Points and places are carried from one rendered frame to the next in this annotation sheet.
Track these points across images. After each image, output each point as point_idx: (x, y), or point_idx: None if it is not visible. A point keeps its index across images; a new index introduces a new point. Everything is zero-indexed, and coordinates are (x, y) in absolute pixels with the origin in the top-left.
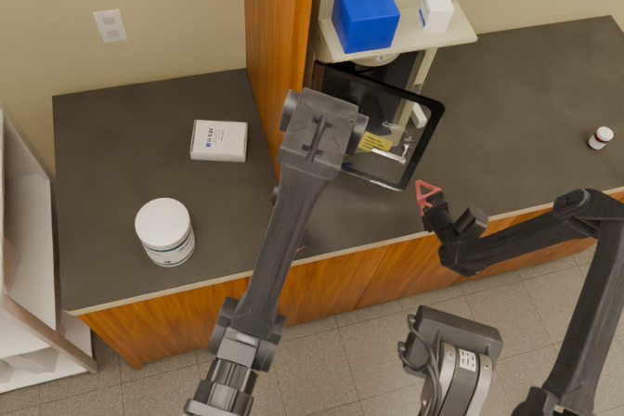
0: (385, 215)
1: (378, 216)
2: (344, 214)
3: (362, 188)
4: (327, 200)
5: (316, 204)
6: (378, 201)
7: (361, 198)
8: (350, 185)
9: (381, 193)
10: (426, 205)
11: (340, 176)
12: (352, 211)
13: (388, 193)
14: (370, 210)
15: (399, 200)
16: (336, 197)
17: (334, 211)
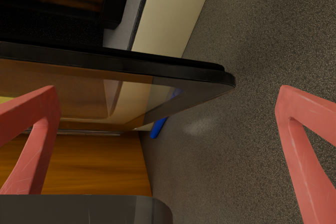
0: (288, 182)
1: (271, 196)
2: (211, 221)
3: (218, 120)
4: (183, 191)
5: (175, 211)
6: (255, 138)
7: (223, 150)
8: (200, 126)
9: (252, 103)
10: (296, 119)
11: (185, 118)
12: (219, 203)
13: (268, 88)
14: (247, 181)
15: (305, 87)
16: (191, 175)
17: (196, 217)
